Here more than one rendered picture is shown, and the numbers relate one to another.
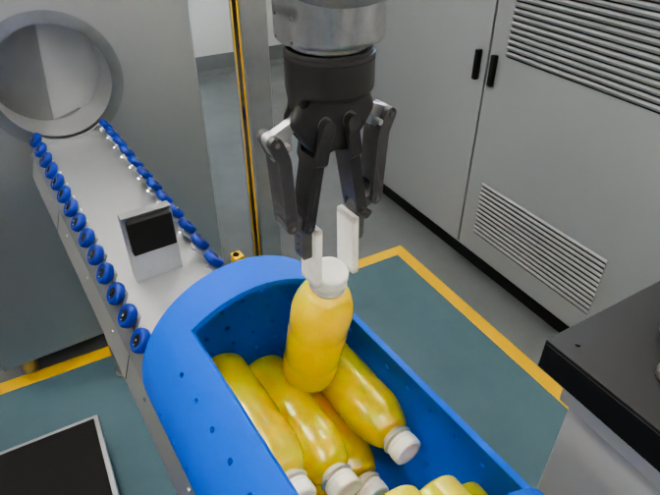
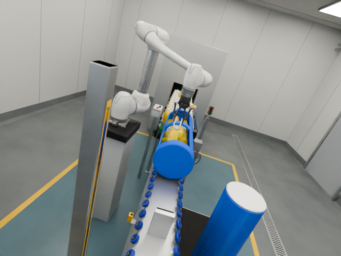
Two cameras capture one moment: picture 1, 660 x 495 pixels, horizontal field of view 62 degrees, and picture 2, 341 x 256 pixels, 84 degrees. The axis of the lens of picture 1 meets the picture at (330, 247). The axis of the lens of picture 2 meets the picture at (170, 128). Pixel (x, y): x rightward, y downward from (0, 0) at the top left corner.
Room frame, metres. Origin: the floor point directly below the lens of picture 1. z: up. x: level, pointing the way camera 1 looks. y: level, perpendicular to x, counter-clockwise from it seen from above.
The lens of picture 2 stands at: (1.56, 0.65, 1.79)
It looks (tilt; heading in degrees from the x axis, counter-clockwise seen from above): 22 degrees down; 212
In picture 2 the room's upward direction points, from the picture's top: 18 degrees clockwise
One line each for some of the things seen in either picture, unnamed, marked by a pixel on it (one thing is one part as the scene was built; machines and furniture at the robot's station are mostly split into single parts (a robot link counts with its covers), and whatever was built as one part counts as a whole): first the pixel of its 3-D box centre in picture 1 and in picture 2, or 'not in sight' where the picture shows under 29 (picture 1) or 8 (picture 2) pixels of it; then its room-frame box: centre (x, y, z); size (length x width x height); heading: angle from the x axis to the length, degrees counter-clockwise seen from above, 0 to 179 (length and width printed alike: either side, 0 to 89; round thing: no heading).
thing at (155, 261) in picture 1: (152, 244); (161, 222); (0.91, 0.36, 1.00); 0.10 x 0.04 x 0.15; 123
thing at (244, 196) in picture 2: not in sight; (245, 195); (0.29, 0.60, 1.03); 0.28 x 0.28 x 0.01
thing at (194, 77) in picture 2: not in sight; (194, 75); (0.44, 0.00, 1.67); 0.13 x 0.11 x 0.16; 1
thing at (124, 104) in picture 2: not in sight; (123, 104); (0.49, -0.57, 1.23); 0.18 x 0.16 x 0.22; 1
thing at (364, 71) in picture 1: (329, 97); (184, 102); (0.46, 0.00, 1.48); 0.08 x 0.07 x 0.09; 124
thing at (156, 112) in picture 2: not in sight; (157, 110); (-0.21, -0.73, 1.05); 0.20 x 0.10 x 0.10; 33
